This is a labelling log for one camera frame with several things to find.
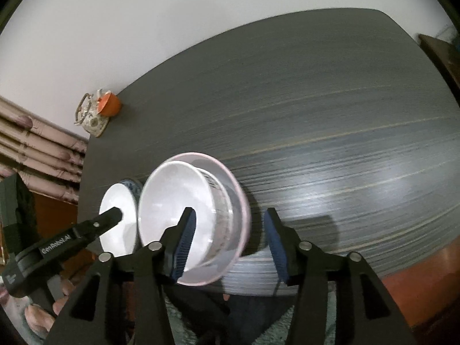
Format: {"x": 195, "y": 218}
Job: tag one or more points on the white plate with pink flowers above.
{"x": 122, "y": 239}

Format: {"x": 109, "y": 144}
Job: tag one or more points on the orange lidded cup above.
{"x": 109, "y": 105}

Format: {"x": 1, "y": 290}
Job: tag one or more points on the beige patterned curtain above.
{"x": 39, "y": 143}

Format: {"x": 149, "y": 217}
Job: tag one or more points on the person's left hand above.
{"x": 39, "y": 318}

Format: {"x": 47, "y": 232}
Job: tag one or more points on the pink bowl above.
{"x": 239, "y": 222}

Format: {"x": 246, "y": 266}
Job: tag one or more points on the floral ceramic teapot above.
{"x": 91, "y": 118}

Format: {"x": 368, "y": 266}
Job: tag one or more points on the large blue floral plate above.
{"x": 131, "y": 187}

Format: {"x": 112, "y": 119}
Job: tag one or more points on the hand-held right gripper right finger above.
{"x": 276, "y": 244}

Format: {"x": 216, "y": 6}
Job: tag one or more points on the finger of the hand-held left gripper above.
{"x": 104, "y": 222}

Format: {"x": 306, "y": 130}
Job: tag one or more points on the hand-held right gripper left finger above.
{"x": 183, "y": 244}

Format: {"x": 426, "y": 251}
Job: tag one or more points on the brown wooden cabinet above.
{"x": 54, "y": 212}

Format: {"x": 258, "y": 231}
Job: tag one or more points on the white bowl with blue print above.
{"x": 169, "y": 212}

